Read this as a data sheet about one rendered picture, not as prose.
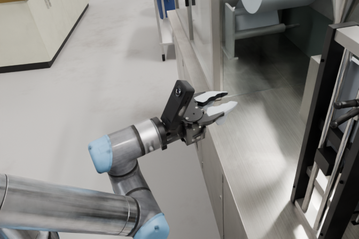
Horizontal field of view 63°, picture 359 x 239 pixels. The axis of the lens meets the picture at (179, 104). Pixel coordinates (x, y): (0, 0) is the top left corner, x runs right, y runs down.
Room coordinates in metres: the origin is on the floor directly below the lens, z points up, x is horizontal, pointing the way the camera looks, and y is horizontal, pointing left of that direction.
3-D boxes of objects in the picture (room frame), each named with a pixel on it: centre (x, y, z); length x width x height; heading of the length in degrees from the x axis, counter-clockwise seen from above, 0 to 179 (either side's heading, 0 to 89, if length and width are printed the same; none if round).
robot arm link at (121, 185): (0.45, 0.15, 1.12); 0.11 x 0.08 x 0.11; 23
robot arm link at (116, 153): (0.47, 0.15, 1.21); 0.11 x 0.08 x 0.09; 113
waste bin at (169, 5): (4.59, -0.04, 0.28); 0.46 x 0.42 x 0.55; 87
